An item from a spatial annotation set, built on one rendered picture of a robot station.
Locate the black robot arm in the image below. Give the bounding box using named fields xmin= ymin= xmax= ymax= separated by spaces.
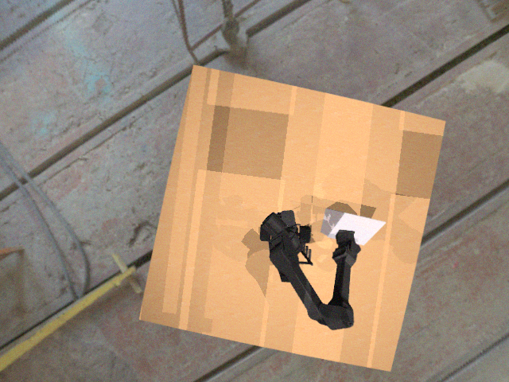
xmin=262 ymin=210 xmax=362 ymax=330

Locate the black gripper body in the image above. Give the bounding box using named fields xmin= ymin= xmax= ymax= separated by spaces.
xmin=260 ymin=225 xmax=311 ymax=244

